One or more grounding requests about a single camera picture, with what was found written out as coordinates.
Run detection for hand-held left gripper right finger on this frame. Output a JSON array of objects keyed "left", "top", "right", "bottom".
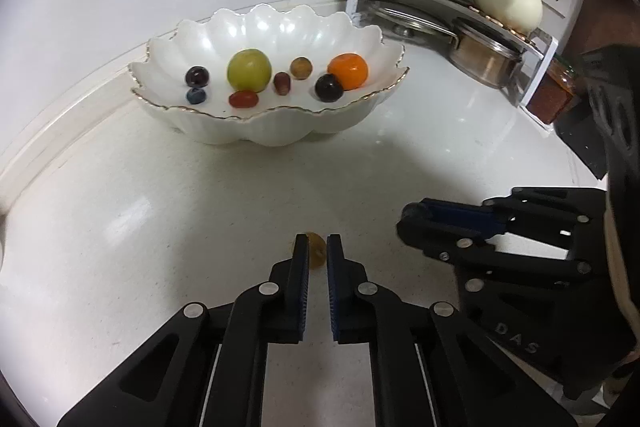
[{"left": 326, "top": 233, "right": 577, "bottom": 427}]

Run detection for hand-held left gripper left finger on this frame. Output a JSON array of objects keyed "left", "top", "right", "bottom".
[{"left": 56, "top": 233, "right": 310, "bottom": 427}]

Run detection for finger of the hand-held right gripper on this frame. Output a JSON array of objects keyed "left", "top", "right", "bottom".
[
  {"left": 396, "top": 216, "right": 604, "bottom": 289},
  {"left": 404, "top": 187, "right": 607, "bottom": 237}
]

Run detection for brown longan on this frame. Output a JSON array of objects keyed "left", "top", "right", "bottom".
[
  {"left": 307, "top": 232, "right": 328, "bottom": 270},
  {"left": 290, "top": 57, "right": 314, "bottom": 80}
]

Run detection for orange tangerine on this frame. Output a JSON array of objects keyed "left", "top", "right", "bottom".
[{"left": 327, "top": 53, "right": 369, "bottom": 90}]

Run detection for red cherry tomato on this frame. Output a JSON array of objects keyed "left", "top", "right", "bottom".
[{"left": 228, "top": 90, "right": 260, "bottom": 108}]

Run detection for green apple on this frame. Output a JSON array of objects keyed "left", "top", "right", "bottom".
[{"left": 227, "top": 48, "right": 273, "bottom": 91}]

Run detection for white scalloped bowl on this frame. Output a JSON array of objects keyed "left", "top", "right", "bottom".
[{"left": 128, "top": 4, "right": 411, "bottom": 148}]

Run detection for person's right forearm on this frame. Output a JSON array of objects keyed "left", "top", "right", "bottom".
[{"left": 602, "top": 177, "right": 640, "bottom": 358}]

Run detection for black knife block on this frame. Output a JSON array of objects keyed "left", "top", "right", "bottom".
[{"left": 556, "top": 46, "right": 640, "bottom": 180}]

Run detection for glass jar of sauce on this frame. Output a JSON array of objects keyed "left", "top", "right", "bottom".
[{"left": 525, "top": 54, "right": 586, "bottom": 125}]

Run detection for stainless steel pot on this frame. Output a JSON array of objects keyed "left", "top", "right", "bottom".
[{"left": 447, "top": 19, "right": 523, "bottom": 88}]

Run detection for wooden bead trivet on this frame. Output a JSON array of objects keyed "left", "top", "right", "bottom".
[{"left": 475, "top": 4, "right": 546, "bottom": 52}]

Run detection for glass pan lid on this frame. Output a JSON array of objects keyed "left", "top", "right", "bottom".
[{"left": 369, "top": 0, "right": 458, "bottom": 42}]

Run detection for dark wooden cutting board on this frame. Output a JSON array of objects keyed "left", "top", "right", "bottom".
[{"left": 570, "top": 0, "right": 640, "bottom": 58}]

